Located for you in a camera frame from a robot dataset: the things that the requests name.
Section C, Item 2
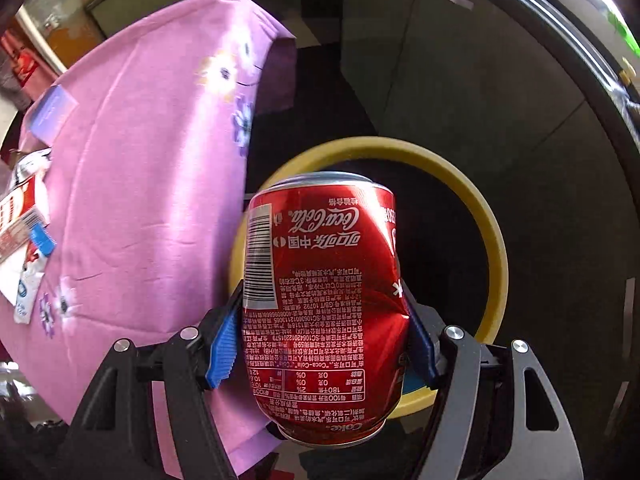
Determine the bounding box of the red soda can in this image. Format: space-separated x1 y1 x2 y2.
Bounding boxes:
241 171 412 448

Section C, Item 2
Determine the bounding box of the long dark kitchen cabinet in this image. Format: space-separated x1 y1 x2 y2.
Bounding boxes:
340 0 640 461

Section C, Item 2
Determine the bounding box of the pink floral tablecloth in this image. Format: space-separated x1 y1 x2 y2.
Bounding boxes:
0 0 297 476

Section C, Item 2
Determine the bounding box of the red apron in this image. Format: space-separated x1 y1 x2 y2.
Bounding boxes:
0 30 56 111

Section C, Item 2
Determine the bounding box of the orange wooden glass door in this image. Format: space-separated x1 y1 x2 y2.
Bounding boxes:
17 0 108 81

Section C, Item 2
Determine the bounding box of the crumpled silver wrapper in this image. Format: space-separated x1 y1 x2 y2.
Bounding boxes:
7 147 53 196

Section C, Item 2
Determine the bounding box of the yellow rimmed trash bin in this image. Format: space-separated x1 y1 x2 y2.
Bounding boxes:
229 136 510 416

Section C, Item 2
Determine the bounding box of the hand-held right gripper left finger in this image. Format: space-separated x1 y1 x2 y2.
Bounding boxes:
62 280 246 480

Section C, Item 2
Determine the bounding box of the red white drink carton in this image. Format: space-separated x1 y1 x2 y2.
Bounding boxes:
0 180 51 266

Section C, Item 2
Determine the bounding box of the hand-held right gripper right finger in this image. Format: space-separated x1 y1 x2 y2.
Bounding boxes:
400 282 586 480

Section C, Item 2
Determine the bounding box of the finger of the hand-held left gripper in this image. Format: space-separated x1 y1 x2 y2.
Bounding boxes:
29 225 57 257

